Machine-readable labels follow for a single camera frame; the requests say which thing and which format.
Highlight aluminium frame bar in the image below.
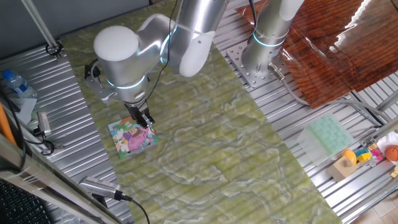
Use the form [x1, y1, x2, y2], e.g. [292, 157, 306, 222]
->
[371, 116, 398, 141]

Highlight aluminium pole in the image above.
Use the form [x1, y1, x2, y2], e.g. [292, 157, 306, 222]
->
[21, 0, 64, 60]

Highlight orange toy egg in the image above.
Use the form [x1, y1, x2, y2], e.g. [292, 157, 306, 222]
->
[341, 148, 358, 166]

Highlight pink toy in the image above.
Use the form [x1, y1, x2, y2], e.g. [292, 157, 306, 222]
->
[369, 147, 383, 161]

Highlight blue toy block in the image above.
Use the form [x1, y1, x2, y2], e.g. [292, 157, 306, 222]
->
[354, 147, 371, 158]

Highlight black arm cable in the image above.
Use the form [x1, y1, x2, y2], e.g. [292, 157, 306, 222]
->
[144, 0, 180, 103]

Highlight orange bar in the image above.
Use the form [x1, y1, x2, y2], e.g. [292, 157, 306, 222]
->
[0, 102, 17, 146]

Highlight grey cable with metal connector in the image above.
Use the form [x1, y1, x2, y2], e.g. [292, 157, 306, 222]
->
[267, 62, 393, 125]

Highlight brown wood grain sheet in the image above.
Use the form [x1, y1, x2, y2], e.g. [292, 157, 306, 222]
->
[234, 0, 398, 110]

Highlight white paper card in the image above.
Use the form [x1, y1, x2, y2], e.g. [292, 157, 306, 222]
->
[7, 96, 38, 125]

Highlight blue cap water bottle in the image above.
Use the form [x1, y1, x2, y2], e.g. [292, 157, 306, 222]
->
[2, 68, 38, 99]

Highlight wrist camera with grey bracket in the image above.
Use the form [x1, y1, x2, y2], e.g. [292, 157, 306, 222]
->
[83, 58, 118, 104]

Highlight yellow toy block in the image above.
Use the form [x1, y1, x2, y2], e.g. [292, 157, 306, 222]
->
[356, 152, 373, 163]

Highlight aluminium frame beam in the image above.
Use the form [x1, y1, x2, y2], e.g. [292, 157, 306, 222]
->
[0, 133, 125, 224]

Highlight butterfly girl puzzle board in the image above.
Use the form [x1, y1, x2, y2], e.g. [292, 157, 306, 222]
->
[107, 115, 160, 160]

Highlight black cable loop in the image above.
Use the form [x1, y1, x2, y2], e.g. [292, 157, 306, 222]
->
[248, 0, 259, 43]

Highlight silver robot mounting plate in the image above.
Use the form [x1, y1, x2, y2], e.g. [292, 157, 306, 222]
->
[226, 40, 289, 88]

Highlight white cloth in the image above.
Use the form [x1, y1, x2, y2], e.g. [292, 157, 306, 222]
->
[375, 130, 398, 156]

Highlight black keyboard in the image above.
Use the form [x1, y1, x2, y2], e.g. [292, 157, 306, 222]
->
[0, 179, 52, 224]

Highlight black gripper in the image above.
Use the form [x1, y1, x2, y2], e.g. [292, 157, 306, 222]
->
[124, 99, 155, 129]

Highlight black cable ring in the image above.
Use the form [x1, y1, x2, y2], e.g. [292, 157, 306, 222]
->
[45, 41, 64, 57]

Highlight silver depth camera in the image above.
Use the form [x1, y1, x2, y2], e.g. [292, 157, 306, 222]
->
[36, 111, 52, 137]
[77, 175, 121, 200]

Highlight green plastic grid tray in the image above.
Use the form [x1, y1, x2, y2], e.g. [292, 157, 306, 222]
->
[296, 113, 354, 166]

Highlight orange toy basketball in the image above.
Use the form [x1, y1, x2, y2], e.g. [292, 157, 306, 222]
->
[384, 144, 398, 162]

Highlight wooden cube block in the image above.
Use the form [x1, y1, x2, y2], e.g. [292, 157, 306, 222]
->
[326, 155, 358, 183]

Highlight black camera cable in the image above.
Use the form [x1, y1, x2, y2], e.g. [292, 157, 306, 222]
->
[114, 191, 151, 224]

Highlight green marble pattern mat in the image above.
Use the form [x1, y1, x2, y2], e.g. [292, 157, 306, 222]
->
[60, 0, 343, 224]

